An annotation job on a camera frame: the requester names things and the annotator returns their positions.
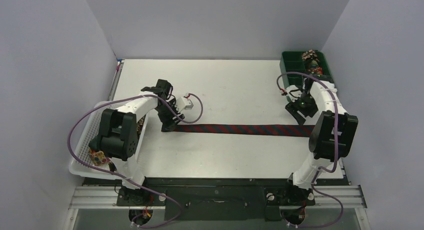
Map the red navy striped tie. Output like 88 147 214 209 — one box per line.
173 124 315 138

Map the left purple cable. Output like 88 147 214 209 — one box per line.
67 92 204 229

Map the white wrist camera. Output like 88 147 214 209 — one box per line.
285 85 302 101
175 96 194 112

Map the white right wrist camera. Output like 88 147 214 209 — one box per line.
285 85 302 101

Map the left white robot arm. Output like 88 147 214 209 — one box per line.
88 79 194 205

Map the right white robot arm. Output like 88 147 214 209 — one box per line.
282 78 359 204

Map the rolled red patterned tie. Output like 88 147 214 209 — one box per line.
306 65 324 76

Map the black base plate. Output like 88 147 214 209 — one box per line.
116 178 345 225

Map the purple cable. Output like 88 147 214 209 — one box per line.
276 71 345 229
67 92 204 229

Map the aluminium rail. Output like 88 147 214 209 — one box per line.
69 185 367 210

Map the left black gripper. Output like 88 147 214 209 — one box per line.
154 100 184 131

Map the colourful dotted tie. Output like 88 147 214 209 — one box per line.
88 148 110 167

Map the green compartment tray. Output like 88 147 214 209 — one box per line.
279 49 333 88

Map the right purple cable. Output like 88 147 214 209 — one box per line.
276 71 345 229

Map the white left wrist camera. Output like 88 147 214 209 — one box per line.
175 96 194 112

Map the brown patterned tie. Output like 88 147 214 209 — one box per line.
136 116 146 138

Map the white plastic basket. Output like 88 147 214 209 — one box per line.
68 101 149 180

